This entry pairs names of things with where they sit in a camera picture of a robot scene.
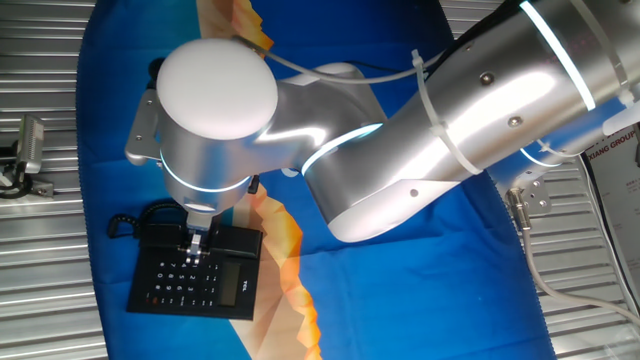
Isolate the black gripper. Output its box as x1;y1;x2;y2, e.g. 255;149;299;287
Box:
183;212;220;266

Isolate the black telephone handset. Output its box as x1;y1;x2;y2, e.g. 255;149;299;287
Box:
138;223;265;260

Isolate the black phone cord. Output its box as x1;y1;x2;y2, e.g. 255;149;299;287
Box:
106;199;187;241

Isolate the black telephone base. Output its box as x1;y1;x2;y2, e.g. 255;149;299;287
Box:
125;223;265;321

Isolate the white ribbed device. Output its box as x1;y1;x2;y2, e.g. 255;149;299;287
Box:
16;113;45;175

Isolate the blue printed tablecloth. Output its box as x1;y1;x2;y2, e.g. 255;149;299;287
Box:
74;0;559;360

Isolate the wide white zip tie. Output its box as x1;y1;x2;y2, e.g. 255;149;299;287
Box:
410;48;485;177

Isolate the grey base conduit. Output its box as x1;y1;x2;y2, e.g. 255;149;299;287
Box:
504;187;640;327

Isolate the thin white zip tie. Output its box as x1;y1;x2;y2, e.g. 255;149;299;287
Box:
535;138;585;161

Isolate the white red printed box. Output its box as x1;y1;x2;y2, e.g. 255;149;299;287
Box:
582;123;640;306

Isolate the grey cable holder arm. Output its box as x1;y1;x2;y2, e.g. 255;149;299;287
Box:
124;88;164;167

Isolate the metal clamp bracket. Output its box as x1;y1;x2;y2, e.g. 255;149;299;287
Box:
0;144;55;200

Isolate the black round cable knob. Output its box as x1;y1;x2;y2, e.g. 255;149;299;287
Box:
148;56;169;91

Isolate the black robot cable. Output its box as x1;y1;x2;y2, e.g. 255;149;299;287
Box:
344;58;399;75

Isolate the thin white cable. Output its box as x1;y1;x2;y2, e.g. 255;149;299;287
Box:
578;154;640;314

